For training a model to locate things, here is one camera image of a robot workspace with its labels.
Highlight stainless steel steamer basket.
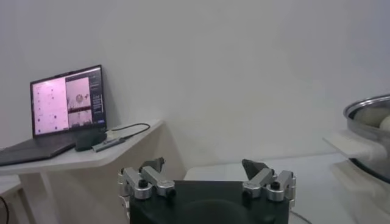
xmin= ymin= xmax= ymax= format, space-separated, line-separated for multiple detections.
xmin=343 ymin=94 xmax=390 ymax=144

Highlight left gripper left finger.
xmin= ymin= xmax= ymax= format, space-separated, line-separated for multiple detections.
xmin=118 ymin=156 xmax=177 ymax=201

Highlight black computer mouse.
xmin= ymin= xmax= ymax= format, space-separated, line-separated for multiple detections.
xmin=74 ymin=130 xmax=108 ymax=152

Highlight white steamed baozi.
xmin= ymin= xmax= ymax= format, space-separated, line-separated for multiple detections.
xmin=378 ymin=114 xmax=390 ymax=132

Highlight grey usb hub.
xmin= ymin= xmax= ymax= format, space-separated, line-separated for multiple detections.
xmin=91 ymin=137 xmax=127 ymax=153

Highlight white side table with mouse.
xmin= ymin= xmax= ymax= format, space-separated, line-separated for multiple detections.
xmin=0 ymin=119 xmax=186 ymax=224

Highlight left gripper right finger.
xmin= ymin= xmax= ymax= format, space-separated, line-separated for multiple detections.
xmin=241 ymin=158 xmax=297 ymax=203

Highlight black usb hub cable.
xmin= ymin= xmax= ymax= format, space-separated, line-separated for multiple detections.
xmin=106 ymin=122 xmax=152 ymax=142

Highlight black laptop with mouse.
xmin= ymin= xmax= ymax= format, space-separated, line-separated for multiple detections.
xmin=0 ymin=64 xmax=107 ymax=167

